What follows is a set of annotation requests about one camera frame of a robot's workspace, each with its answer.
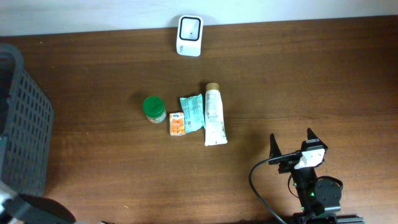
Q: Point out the teal wet wipes pack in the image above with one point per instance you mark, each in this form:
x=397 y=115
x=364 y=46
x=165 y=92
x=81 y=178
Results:
x=193 y=113

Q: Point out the white tube with gold cap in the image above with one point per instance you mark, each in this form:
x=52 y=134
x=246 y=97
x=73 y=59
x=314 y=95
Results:
x=215 y=133

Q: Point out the white barcode scanner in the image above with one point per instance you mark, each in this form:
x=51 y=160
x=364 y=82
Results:
x=189 y=36

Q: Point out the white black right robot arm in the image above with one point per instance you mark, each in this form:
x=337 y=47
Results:
x=319 y=196

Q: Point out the green lid glass jar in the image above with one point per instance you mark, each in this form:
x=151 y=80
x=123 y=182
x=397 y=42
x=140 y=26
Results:
x=154 y=109

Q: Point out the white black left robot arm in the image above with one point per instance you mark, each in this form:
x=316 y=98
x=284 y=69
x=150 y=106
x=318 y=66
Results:
x=28 y=209

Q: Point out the dark grey plastic basket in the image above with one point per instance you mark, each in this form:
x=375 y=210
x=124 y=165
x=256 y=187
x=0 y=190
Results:
x=26 y=126

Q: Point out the small orange juice carton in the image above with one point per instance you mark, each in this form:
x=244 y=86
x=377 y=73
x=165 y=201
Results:
x=177 y=124

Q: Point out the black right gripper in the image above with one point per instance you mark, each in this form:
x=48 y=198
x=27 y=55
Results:
x=274 y=150

